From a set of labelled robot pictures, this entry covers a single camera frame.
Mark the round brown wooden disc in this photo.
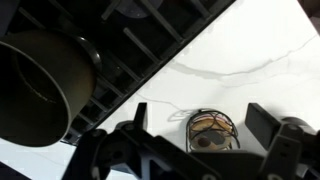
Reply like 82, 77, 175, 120
189, 114, 234, 151

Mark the black round burner cap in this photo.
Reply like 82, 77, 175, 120
114, 0, 164, 19
74, 34, 103, 73

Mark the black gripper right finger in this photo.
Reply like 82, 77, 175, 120
244, 102, 320, 180

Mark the black wire basket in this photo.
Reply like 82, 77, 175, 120
185, 108, 242, 154

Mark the dark grey pot orange handle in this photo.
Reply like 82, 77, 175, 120
0, 29, 98, 148

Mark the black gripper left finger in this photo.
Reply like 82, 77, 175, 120
63, 101, 222, 180

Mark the black stovetop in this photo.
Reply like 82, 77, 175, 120
0, 0, 238, 146

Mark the black cast iron stove grate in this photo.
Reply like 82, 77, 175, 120
0, 0, 234, 143

